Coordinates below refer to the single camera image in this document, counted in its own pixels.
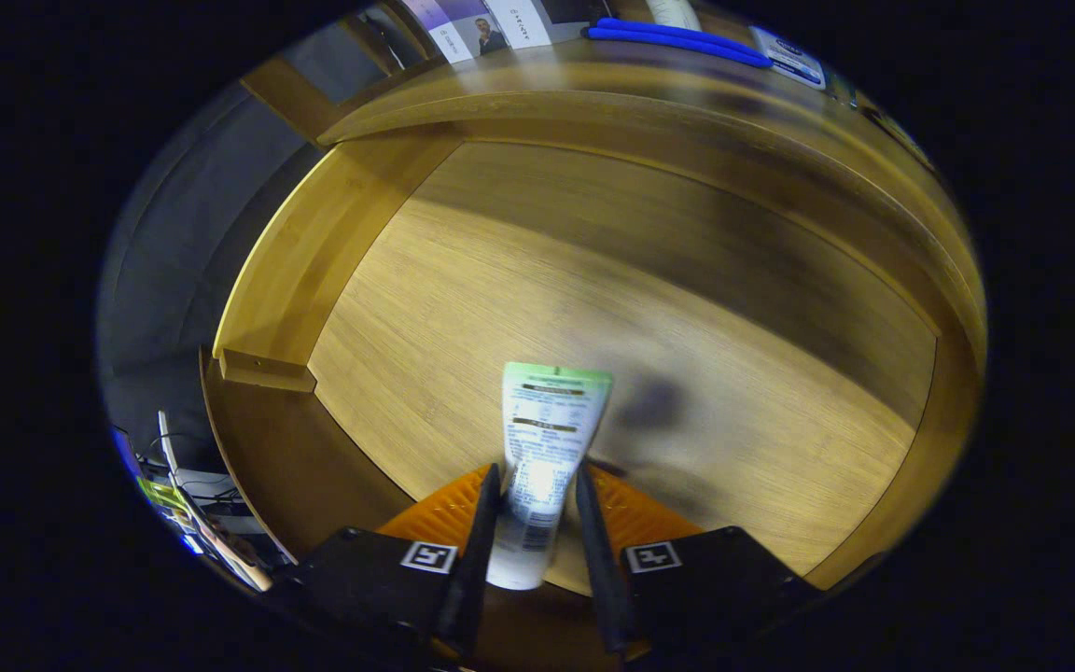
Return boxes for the brown wooden countertop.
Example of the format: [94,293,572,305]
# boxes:
[314,19,986,346]

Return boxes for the blue folded cloth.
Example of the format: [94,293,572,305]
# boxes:
[582,17,774,69]

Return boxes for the white bottle with blue cap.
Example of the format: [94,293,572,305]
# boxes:
[750,26,828,91]

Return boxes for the black backdrop cloth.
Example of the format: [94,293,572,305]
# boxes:
[97,84,333,468]

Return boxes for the brown wooden cabinet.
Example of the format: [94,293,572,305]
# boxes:
[239,0,986,346]

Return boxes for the purple and white book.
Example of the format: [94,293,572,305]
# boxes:
[402,0,510,64]

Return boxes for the white and green cream tube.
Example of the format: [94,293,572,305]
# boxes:
[486,362,614,592]

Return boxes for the black floor cables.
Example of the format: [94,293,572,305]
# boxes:
[141,429,268,538]

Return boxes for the brown wooden drawer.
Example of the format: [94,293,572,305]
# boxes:
[200,121,986,654]

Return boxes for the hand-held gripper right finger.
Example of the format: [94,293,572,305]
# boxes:
[575,459,823,659]

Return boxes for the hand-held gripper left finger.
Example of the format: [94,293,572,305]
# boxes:
[272,462,504,659]

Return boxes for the thick white book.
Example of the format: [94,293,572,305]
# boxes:
[486,0,613,49]

